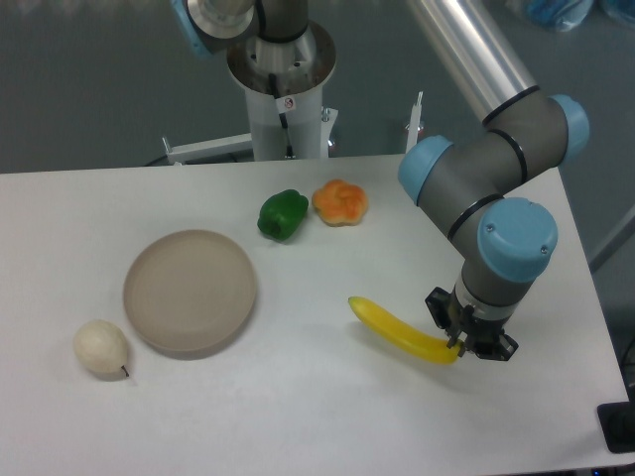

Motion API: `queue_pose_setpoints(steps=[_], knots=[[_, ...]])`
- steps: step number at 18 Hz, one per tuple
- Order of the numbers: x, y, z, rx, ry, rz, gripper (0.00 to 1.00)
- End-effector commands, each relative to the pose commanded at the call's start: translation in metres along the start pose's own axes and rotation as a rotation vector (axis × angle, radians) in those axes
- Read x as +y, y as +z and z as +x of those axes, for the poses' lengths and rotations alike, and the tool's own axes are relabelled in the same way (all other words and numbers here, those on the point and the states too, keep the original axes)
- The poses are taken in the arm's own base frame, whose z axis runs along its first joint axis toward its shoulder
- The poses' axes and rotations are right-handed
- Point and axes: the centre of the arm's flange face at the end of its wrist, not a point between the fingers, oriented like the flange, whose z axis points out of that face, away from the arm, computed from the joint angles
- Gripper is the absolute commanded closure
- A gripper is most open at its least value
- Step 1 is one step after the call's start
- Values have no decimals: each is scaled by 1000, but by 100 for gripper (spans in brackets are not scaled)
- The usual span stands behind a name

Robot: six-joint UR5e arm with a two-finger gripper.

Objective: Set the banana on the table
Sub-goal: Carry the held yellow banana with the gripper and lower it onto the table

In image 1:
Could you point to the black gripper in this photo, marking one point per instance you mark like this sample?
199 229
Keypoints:
479 327

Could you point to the yellow banana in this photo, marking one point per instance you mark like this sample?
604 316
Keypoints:
402 335

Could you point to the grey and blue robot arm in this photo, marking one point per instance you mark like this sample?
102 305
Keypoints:
506 242

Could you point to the black device at table edge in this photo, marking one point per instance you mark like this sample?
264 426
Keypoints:
617 424

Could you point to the orange braided bread roll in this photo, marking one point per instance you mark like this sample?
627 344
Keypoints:
340 203

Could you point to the green bell pepper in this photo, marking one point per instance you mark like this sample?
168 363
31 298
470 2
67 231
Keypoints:
281 214

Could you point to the beige round plate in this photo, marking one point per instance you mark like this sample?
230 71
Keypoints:
190 294

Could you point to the blue plastic bag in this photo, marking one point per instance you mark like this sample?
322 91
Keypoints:
564 16

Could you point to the pale white pear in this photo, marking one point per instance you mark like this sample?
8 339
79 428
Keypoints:
102 349

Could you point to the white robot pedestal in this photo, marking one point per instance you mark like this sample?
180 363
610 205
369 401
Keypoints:
282 86

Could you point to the white metal frame bracket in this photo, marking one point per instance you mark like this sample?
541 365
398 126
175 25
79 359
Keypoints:
206 149

